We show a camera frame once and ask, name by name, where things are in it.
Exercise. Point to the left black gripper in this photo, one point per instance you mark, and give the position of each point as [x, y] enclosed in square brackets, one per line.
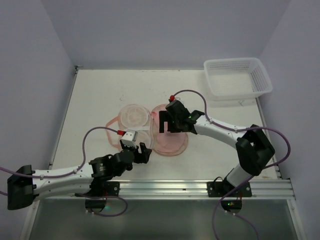
[140, 157]

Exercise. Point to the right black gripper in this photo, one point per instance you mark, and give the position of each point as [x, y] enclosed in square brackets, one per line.
[170, 121]

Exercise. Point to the floral mesh laundry bag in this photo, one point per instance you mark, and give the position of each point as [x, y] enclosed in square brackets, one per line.
[138, 118]

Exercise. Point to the pink bra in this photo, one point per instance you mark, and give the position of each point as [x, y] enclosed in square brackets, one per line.
[166, 144]

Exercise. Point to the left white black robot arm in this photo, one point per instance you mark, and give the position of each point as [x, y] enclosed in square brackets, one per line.
[26, 185]

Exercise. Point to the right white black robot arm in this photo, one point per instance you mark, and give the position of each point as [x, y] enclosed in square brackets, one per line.
[253, 148]

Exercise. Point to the white plastic basket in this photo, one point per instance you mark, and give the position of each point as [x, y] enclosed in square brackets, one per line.
[237, 78]

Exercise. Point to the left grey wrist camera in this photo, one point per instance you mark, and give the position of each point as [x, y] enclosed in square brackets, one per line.
[129, 139]

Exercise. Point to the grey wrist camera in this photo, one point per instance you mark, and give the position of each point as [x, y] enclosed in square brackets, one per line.
[173, 99]
[129, 139]

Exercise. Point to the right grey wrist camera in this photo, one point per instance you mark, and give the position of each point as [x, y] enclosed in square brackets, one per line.
[173, 99]

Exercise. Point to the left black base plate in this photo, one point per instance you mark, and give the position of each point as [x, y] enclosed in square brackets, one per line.
[109, 188]

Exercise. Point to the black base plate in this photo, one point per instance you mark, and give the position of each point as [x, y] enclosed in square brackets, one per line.
[109, 188]
[217, 189]

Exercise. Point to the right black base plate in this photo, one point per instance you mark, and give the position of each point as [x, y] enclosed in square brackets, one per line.
[217, 189]

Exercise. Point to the aluminium mounting rail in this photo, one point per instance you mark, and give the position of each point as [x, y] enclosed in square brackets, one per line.
[196, 190]

